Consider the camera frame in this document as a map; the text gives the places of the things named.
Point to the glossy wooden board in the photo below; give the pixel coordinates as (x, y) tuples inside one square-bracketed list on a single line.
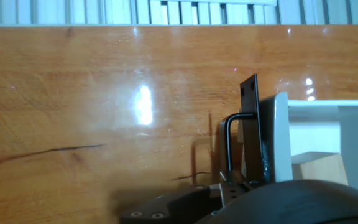
[(104, 93)]

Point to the small wooden cube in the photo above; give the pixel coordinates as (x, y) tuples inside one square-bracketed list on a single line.
[(319, 169)]

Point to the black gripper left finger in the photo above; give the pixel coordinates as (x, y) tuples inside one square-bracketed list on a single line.
[(179, 205)]

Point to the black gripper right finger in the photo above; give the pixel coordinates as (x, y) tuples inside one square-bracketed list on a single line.
[(255, 183)]

